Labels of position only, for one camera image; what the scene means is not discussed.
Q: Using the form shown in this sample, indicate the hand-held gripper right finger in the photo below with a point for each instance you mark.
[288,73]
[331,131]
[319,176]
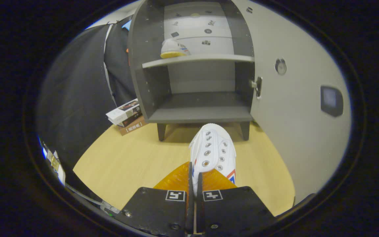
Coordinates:
[200,214]

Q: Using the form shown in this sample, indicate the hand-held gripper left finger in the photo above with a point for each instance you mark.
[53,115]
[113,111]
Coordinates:
[189,214]

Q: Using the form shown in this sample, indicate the white canvas shoe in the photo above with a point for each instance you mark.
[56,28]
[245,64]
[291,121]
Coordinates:
[174,47]
[214,151]

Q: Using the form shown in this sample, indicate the light grey shoe cabinet door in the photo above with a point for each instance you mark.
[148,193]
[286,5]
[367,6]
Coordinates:
[291,131]

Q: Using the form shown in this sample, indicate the dark grey shoe cabinet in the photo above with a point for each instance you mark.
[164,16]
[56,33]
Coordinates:
[153,85]

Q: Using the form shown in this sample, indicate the metal door hinge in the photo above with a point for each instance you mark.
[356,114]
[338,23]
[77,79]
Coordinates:
[258,86]

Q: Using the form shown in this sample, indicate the brown flat box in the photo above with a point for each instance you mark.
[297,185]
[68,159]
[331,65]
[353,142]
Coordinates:
[133,126]

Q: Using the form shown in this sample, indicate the white flat box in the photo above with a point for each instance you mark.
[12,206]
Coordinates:
[123,112]

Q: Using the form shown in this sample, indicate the black backdrop cloth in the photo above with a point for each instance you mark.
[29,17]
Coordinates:
[77,89]

